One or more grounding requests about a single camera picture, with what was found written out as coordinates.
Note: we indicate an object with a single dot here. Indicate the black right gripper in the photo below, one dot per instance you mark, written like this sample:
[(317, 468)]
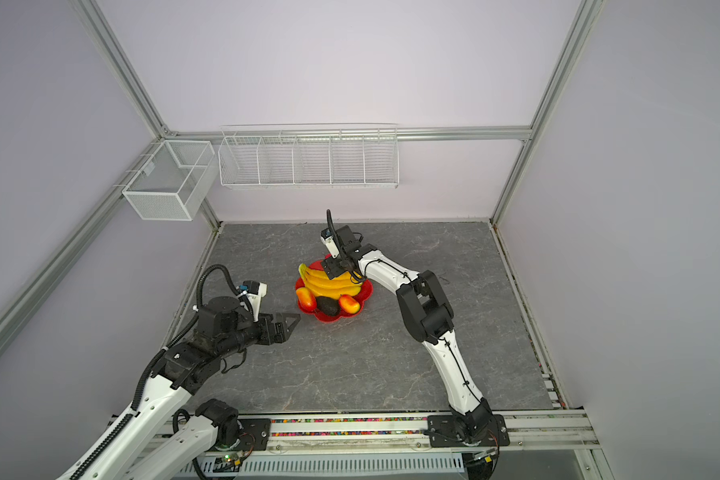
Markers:
[(332, 268)]

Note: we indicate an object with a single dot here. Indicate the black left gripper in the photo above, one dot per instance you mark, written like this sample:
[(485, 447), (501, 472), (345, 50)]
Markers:
[(268, 337)]

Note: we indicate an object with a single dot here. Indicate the red yellow fake mango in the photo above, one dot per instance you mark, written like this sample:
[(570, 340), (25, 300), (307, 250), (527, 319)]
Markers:
[(306, 299), (349, 305)]

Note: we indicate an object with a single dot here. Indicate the dark fake avocado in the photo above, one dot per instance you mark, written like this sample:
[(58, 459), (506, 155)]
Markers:
[(328, 306)]

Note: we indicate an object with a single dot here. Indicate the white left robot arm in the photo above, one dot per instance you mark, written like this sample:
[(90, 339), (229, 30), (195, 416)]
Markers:
[(148, 440)]

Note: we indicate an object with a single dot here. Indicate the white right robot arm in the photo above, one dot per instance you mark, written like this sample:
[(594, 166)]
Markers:
[(428, 318)]

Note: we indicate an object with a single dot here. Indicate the yellow fake banana bunch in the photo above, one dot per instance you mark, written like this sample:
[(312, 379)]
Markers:
[(318, 283)]

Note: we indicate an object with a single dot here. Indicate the red flower-shaped fruit bowl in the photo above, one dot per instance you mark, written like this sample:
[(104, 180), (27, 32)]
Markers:
[(365, 294)]

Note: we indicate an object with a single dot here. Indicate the white mesh box basket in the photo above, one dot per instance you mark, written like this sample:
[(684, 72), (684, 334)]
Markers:
[(174, 181)]

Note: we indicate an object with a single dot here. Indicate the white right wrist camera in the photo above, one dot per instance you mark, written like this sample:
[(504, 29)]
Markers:
[(329, 242)]

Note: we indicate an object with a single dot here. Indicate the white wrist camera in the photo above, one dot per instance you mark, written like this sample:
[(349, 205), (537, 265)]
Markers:
[(329, 242), (252, 293)]

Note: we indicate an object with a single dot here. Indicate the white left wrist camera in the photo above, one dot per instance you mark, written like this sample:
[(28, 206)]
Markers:
[(252, 293)]

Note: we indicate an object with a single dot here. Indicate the white wire shelf basket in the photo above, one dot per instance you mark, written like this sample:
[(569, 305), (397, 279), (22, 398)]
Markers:
[(309, 155)]

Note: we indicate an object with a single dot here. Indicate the white slotted cable duct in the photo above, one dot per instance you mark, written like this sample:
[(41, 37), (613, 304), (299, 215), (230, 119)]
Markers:
[(359, 466)]

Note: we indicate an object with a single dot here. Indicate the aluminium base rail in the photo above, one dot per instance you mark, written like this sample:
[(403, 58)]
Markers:
[(408, 432)]

